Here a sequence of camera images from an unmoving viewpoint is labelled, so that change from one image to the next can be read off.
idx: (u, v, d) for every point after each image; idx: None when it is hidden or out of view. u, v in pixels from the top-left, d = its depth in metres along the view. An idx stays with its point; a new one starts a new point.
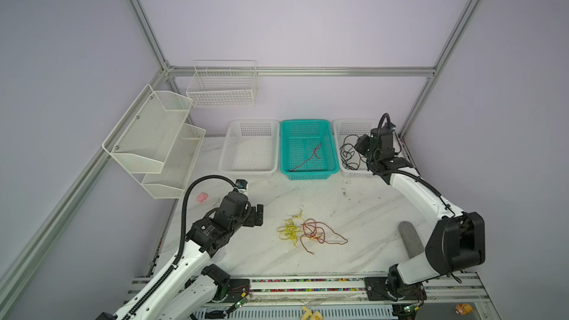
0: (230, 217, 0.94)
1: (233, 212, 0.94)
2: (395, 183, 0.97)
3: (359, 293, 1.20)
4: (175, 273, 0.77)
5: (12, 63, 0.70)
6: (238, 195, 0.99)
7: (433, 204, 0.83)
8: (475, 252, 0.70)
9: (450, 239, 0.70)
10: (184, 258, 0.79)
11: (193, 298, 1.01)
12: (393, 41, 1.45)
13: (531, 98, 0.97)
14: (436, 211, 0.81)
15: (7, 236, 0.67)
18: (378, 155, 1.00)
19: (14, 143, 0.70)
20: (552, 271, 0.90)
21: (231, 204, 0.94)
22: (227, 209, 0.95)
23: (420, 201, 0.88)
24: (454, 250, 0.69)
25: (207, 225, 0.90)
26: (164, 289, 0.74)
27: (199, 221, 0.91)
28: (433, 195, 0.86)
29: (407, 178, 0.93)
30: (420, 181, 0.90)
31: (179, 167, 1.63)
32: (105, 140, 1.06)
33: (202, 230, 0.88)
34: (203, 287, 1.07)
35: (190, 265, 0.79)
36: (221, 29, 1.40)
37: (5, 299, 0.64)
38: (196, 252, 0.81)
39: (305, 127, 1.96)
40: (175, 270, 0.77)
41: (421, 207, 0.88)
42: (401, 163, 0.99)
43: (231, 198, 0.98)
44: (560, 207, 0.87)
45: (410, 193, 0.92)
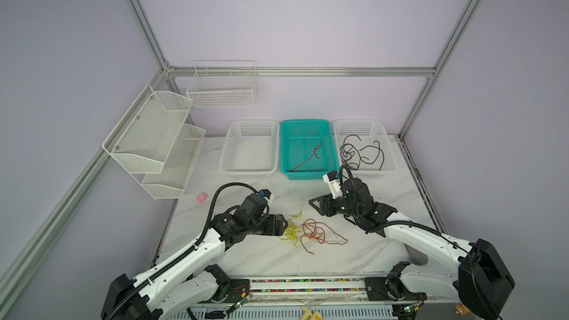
0: (249, 215, 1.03)
1: (252, 212, 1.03)
2: (390, 234, 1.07)
3: (359, 293, 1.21)
4: (194, 255, 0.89)
5: (12, 64, 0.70)
6: (260, 196, 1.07)
7: (441, 247, 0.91)
8: (504, 281, 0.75)
9: (482, 282, 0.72)
10: (205, 242, 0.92)
11: (195, 289, 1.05)
12: (394, 41, 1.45)
13: (531, 98, 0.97)
14: (447, 253, 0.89)
15: (7, 236, 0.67)
18: (361, 211, 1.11)
19: (15, 143, 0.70)
20: (551, 270, 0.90)
21: (253, 204, 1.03)
22: (247, 207, 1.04)
23: (428, 247, 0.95)
24: (490, 290, 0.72)
25: (228, 218, 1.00)
26: (182, 266, 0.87)
27: (221, 214, 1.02)
28: (435, 235, 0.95)
29: (401, 227, 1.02)
30: (416, 227, 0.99)
31: (179, 167, 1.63)
32: (104, 140, 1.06)
33: (224, 221, 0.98)
34: (206, 281, 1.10)
35: (209, 250, 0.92)
36: (221, 29, 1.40)
37: (5, 299, 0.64)
38: (216, 240, 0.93)
39: (305, 127, 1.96)
40: (195, 251, 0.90)
41: (433, 253, 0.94)
42: (385, 212, 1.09)
43: (253, 198, 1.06)
44: (560, 208, 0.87)
45: (413, 240, 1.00)
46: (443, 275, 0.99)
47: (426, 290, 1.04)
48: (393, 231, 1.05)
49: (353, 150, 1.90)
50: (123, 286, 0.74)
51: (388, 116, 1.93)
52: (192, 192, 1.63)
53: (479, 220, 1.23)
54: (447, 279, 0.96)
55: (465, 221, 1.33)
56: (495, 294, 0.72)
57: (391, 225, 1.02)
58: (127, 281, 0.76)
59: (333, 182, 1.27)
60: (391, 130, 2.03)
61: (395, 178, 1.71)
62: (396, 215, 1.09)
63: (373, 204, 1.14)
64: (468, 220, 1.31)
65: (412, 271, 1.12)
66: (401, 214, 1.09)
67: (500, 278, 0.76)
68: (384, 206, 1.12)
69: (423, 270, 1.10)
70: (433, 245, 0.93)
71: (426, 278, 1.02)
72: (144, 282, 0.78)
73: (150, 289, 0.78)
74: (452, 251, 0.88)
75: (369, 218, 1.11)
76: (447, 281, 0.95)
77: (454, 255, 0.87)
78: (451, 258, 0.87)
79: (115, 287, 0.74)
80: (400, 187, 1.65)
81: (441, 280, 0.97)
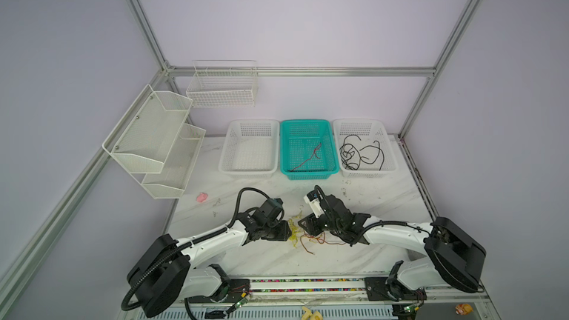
0: (266, 217, 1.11)
1: (270, 214, 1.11)
2: (369, 238, 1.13)
3: (359, 293, 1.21)
4: (226, 235, 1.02)
5: (11, 64, 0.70)
6: (278, 201, 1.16)
7: (410, 235, 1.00)
8: (471, 250, 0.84)
9: (447, 255, 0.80)
10: (235, 228, 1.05)
11: (205, 276, 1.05)
12: (394, 41, 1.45)
13: (531, 97, 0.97)
14: (416, 239, 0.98)
15: (7, 236, 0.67)
18: (342, 226, 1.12)
19: (15, 144, 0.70)
20: (551, 270, 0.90)
21: (271, 207, 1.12)
22: (267, 210, 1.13)
23: (400, 238, 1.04)
24: (461, 261, 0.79)
25: (250, 217, 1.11)
26: (215, 241, 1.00)
27: (243, 212, 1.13)
28: (402, 227, 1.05)
29: (375, 228, 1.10)
30: (385, 224, 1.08)
31: (179, 167, 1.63)
32: (104, 140, 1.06)
33: (247, 218, 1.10)
34: (215, 273, 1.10)
35: (235, 236, 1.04)
36: (221, 29, 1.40)
37: (5, 299, 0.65)
38: (243, 230, 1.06)
39: (305, 127, 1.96)
40: (226, 232, 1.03)
41: (405, 243, 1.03)
42: (361, 221, 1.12)
43: (271, 202, 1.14)
44: (560, 209, 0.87)
45: (387, 236, 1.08)
46: (427, 263, 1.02)
47: (423, 284, 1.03)
48: (370, 235, 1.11)
49: (353, 150, 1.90)
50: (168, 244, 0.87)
51: (389, 116, 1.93)
52: (192, 192, 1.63)
53: (479, 219, 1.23)
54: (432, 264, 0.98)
55: (465, 221, 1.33)
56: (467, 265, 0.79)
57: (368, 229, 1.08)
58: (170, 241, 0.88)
59: (314, 203, 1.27)
60: (391, 130, 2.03)
61: (395, 177, 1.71)
62: (370, 221, 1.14)
63: (350, 215, 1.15)
64: (468, 220, 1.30)
65: (405, 267, 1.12)
66: (374, 218, 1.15)
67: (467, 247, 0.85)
68: (359, 215, 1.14)
69: (413, 262, 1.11)
70: (403, 235, 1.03)
71: (417, 270, 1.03)
72: (187, 244, 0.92)
73: (190, 250, 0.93)
74: (418, 236, 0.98)
75: (350, 230, 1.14)
76: (430, 267, 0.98)
77: (420, 238, 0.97)
78: (419, 241, 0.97)
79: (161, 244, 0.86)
80: (400, 187, 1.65)
81: (427, 267, 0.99)
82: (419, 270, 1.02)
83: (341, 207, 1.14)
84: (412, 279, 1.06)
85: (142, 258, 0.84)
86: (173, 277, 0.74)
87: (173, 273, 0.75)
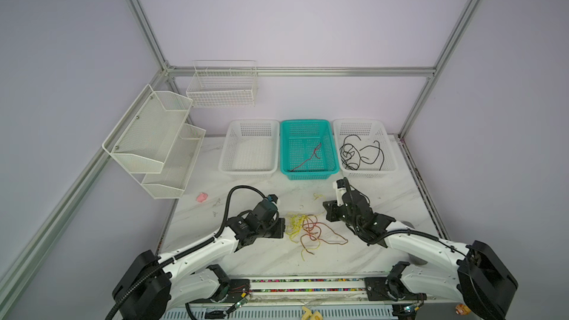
0: (260, 221, 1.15)
1: (263, 217, 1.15)
2: (390, 244, 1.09)
3: (359, 293, 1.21)
4: (214, 245, 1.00)
5: (11, 64, 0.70)
6: (271, 204, 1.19)
7: (440, 252, 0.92)
8: (506, 281, 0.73)
9: (481, 281, 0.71)
10: (224, 237, 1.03)
11: (198, 284, 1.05)
12: (394, 41, 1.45)
13: (531, 98, 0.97)
14: (447, 258, 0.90)
15: (7, 237, 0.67)
18: (362, 224, 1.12)
19: (15, 144, 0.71)
20: (551, 270, 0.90)
21: (264, 210, 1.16)
22: (259, 213, 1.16)
23: (427, 252, 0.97)
24: (490, 290, 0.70)
25: (242, 221, 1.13)
26: (202, 253, 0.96)
27: (235, 218, 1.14)
28: (435, 241, 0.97)
29: (399, 235, 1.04)
30: (413, 234, 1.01)
31: (179, 167, 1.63)
32: (104, 141, 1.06)
33: (239, 224, 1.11)
34: (209, 278, 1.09)
35: (224, 245, 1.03)
36: (221, 29, 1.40)
37: (6, 299, 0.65)
38: (232, 238, 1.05)
39: (305, 127, 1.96)
40: (214, 242, 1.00)
41: (432, 258, 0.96)
42: (384, 223, 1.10)
43: (264, 205, 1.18)
44: (560, 209, 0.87)
45: (413, 247, 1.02)
46: (445, 278, 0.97)
47: (428, 292, 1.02)
48: (391, 240, 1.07)
49: (353, 150, 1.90)
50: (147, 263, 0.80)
51: (388, 116, 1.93)
52: (192, 192, 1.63)
53: (479, 219, 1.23)
54: (450, 281, 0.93)
55: (465, 220, 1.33)
56: (497, 297, 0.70)
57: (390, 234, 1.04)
58: (150, 258, 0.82)
59: (340, 190, 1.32)
60: (391, 130, 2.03)
61: (395, 177, 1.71)
62: (393, 225, 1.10)
63: (373, 214, 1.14)
64: (468, 219, 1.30)
65: (413, 272, 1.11)
66: (398, 223, 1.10)
67: (501, 278, 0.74)
68: (383, 216, 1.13)
69: (424, 270, 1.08)
70: (432, 250, 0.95)
71: (428, 281, 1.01)
72: (168, 261, 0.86)
73: (172, 267, 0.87)
74: (450, 255, 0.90)
75: (368, 230, 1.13)
76: (448, 281, 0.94)
77: (453, 259, 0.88)
78: (450, 261, 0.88)
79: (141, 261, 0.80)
80: (400, 187, 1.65)
81: (444, 282, 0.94)
82: (433, 281, 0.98)
83: (366, 205, 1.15)
84: (418, 286, 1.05)
85: (124, 275, 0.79)
86: (154, 295, 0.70)
87: (155, 292, 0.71)
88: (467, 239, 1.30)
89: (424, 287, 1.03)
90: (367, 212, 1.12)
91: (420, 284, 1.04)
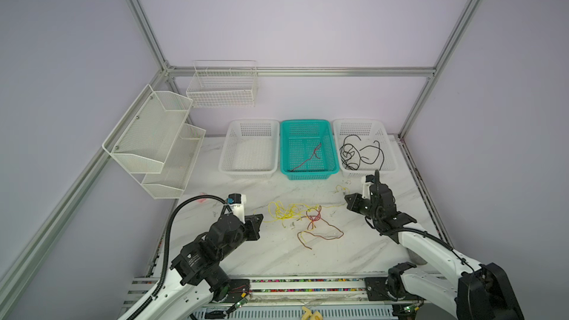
0: (218, 247, 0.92)
1: (221, 242, 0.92)
2: (402, 241, 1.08)
3: (359, 293, 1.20)
4: (154, 304, 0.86)
5: (11, 63, 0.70)
6: (227, 223, 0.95)
7: (449, 260, 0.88)
8: (509, 312, 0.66)
9: (478, 300, 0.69)
10: (164, 289, 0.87)
11: (182, 309, 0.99)
12: (394, 41, 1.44)
13: (531, 97, 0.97)
14: (453, 268, 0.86)
15: (7, 236, 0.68)
18: (381, 214, 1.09)
19: (15, 144, 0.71)
20: (551, 270, 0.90)
21: (218, 233, 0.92)
22: (215, 238, 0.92)
23: (435, 257, 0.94)
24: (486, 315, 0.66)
25: (194, 252, 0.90)
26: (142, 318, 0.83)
27: (188, 247, 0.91)
28: (447, 250, 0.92)
29: (415, 235, 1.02)
30: (430, 238, 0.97)
31: (179, 167, 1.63)
32: (104, 141, 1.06)
33: (189, 258, 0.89)
34: (196, 294, 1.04)
35: (170, 296, 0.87)
36: (221, 29, 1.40)
37: (5, 299, 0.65)
38: (176, 285, 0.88)
39: (305, 127, 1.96)
40: (154, 300, 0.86)
41: (437, 264, 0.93)
42: (404, 220, 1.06)
43: (219, 225, 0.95)
44: (561, 208, 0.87)
45: (424, 250, 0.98)
46: (445, 287, 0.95)
47: (426, 297, 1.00)
48: (404, 235, 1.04)
49: (353, 150, 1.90)
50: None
51: (388, 116, 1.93)
52: (192, 192, 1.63)
53: (480, 219, 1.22)
54: (450, 292, 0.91)
55: (465, 220, 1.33)
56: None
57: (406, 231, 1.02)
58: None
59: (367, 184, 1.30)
60: (391, 130, 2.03)
61: (396, 177, 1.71)
62: (412, 224, 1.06)
63: (395, 210, 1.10)
64: (469, 220, 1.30)
65: (416, 274, 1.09)
66: (420, 226, 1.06)
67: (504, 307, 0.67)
68: (404, 215, 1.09)
69: (427, 275, 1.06)
70: (441, 257, 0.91)
71: (424, 284, 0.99)
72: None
73: None
74: (458, 267, 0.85)
75: (385, 223, 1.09)
76: (447, 292, 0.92)
77: (459, 270, 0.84)
78: (456, 272, 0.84)
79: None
80: (400, 187, 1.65)
81: (443, 292, 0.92)
82: (432, 287, 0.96)
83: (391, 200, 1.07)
84: (416, 289, 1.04)
85: None
86: None
87: None
88: (467, 239, 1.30)
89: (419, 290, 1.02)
90: (389, 206, 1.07)
91: (417, 288, 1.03)
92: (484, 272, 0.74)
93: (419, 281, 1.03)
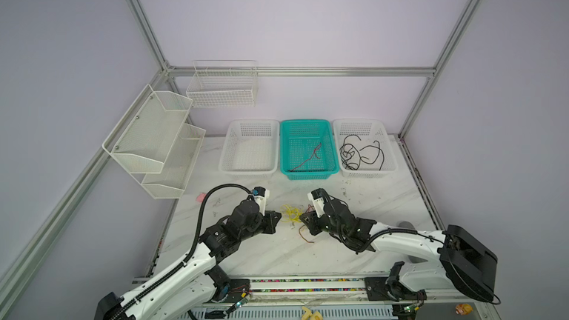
0: (240, 227, 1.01)
1: (243, 224, 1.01)
2: (377, 247, 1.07)
3: (359, 293, 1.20)
4: (184, 270, 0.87)
5: (13, 64, 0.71)
6: (249, 206, 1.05)
7: (421, 244, 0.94)
8: (484, 258, 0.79)
9: (464, 264, 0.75)
10: (194, 258, 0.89)
11: (192, 296, 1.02)
12: (396, 41, 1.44)
13: (531, 98, 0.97)
14: (427, 250, 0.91)
15: (7, 235, 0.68)
18: (347, 232, 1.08)
19: (14, 144, 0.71)
20: (550, 270, 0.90)
21: (241, 215, 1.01)
22: (238, 219, 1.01)
23: (409, 247, 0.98)
24: (475, 270, 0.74)
25: (219, 232, 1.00)
26: (170, 284, 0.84)
27: (213, 227, 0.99)
28: (413, 235, 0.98)
29: (382, 236, 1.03)
30: (396, 232, 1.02)
31: (179, 167, 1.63)
32: (104, 140, 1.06)
33: (215, 235, 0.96)
34: (202, 286, 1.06)
35: (198, 266, 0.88)
36: (221, 28, 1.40)
37: (6, 299, 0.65)
38: (206, 255, 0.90)
39: (305, 127, 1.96)
40: (184, 267, 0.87)
41: (416, 252, 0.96)
42: (367, 227, 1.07)
43: (241, 209, 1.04)
44: (560, 209, 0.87)
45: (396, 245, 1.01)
46: (434, 268, 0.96)
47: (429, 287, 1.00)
48: (377, 243, 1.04)
49: (353, 150, 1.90)
50: (110, 307, 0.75)
51: (388, 116, 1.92)
52: (192, 192, 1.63)
53: (479, 219, 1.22)
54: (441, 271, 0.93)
55: (466, 221, 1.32)
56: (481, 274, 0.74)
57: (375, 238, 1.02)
58: (115, 299, 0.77)
59: (318, 201, 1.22)
60: (391, 130, 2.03)
61: (396, 178, 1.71)
62: (375, 227, 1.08)
63: (355, 221, 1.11)
64: (469, 220, 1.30)
65: (409, 270, 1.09)
66: (381, 224, 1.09)
67: (480, 255, 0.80)
68: (365, 220, 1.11)
69: (418, 266, 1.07)
70: (413, 244, 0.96)
71: (421, 275, 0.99)
72: (131, 302, 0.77)
73: (136, 308, 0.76)
74: (431, 246, 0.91)
75: (355, 238, 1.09)
76: (439, 272, 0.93)
77: (433, 249, 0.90)
78: (432, 251, 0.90)
79: (102, 307, 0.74)
80: (400, 187, 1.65)
81: (435, 273, 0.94)
82: (426, 275, 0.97)
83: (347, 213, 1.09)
84: (419, 284, 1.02)
85: None
86: None
87: None
88: None
89: (420, 281, 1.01)
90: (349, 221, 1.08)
91: (420, 282, 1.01)
92: (450, 238, 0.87)
93: (416, 274, 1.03)
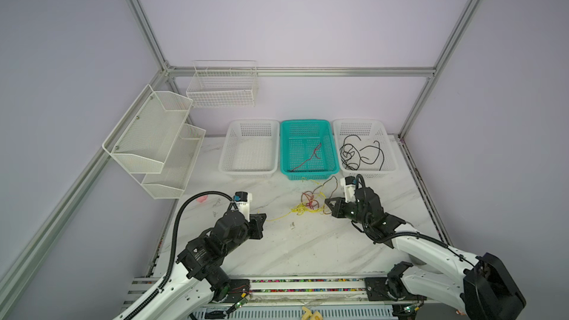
0: (222, 241, 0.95)
1: (225, 237, 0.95)
2: (397, 245, 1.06)
3: (359, 293, 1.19)
4: (159, 297, 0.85)
5: (13, 64, 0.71)
6: (232, 218, 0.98)
7: (448, 259, 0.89)
8: (513, 298, 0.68)
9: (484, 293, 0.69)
10: (171, 281, 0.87)
11: (185, 306, 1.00)
12: (395, 41, 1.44)
13: (532, 97, 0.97)
14: (453, 265, 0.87)
15: (7, 235, 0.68)
18: (371, 221, 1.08)
19: (13, 143, 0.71)
20: (551, 270, 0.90)
21: (224, 229, 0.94)
22: (219, 233, 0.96)
23: (433, 258, 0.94)
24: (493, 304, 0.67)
25: (201, 247, 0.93)
26: (147, 312, 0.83)
27: (193, 241, 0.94)
28: (444, 248, 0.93)
29: (407, 238, 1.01)
30: (422, 238, 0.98)
31: (180, 167, 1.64)
32: (104, 140, 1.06)
33: (195, 252, 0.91)
34: (198, 292, 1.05)
35: (175, 290, 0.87)
36: (221, 29, 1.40)
37: (5, 299, 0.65)
38: (182, 278, 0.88)
39: (305, 127, 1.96)
40: (160, 293, 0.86)
41: (437, 263, 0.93)
42: (394, 224, 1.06)
43: (224, 221, 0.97)
44: (560, 208, 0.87)
45: (420, 251, 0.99)
46: (448, 284, 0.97)
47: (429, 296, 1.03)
48: (398, 240, 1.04)
49: (353, 150, 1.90)
50: None
51: (388, 116, 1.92)
52: (192, 192, 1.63)
53: (480, 219, 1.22)
54: (454, 290, 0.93)
55: (466, 221, 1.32)
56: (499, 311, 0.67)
57: (398, 235, 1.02)
58: None
59: (349, 187, 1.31)
60: (391, 130, 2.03)
61: (396, 178, 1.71)
62: (403, 227, 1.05)
63: (382, 214, 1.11)
64: (469, 220, 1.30)
65: (415, 273, 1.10)
66: (409, 225, 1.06)
67: (508, 294, 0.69)
68: (393, 217, 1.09)
69: (426, 273, 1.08)
70: (439, 256, 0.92)
71: (427, 284, 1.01)
72: None
73: None
74: (458, 264, 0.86)
75: (378, 229, 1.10)
76: (451, 290, 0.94)
77: (460, 268, 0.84)
78: (457, 269, 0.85)
79: None
80: (400, 187, 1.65)
81: (447, 290, 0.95)
82: (436, 287, 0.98)
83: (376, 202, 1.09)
84: (420, 290, 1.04)
85: None
86: None
87: None
88: (468, 238, 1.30)
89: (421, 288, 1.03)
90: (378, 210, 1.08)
91: (421, 289, 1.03)
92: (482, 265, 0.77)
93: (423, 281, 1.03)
